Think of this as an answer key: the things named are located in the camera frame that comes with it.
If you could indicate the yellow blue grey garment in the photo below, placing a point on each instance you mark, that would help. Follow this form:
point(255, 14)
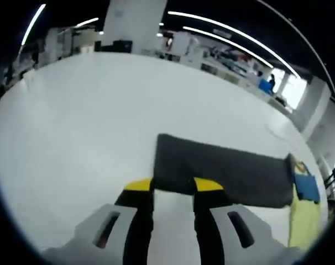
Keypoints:
point(225, 171)

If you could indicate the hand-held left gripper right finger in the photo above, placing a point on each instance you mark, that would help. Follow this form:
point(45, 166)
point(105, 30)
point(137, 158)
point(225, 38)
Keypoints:
point(209, 220)

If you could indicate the long ceiling light strip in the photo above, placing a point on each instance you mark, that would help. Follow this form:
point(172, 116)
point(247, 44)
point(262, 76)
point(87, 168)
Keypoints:
point(239, 33)
point(228, 42)

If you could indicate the black box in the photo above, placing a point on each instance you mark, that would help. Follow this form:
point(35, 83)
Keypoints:
point(122, 46)

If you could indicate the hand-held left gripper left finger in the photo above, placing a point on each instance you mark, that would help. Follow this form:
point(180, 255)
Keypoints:
point(140, 220)

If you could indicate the white square pillar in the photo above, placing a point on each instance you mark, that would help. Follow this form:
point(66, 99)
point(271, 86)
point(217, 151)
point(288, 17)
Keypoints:
point(134, 22)
point(316, 107)

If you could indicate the black metal stand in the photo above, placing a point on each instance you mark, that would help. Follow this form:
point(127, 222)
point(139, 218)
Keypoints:
point(334, 182)

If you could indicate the short ceiling light strip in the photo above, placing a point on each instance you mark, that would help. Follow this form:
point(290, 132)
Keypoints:
point(87, 22)

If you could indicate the ceiling air vent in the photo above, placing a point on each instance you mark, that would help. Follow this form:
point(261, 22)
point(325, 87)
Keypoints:
point(222, 33)

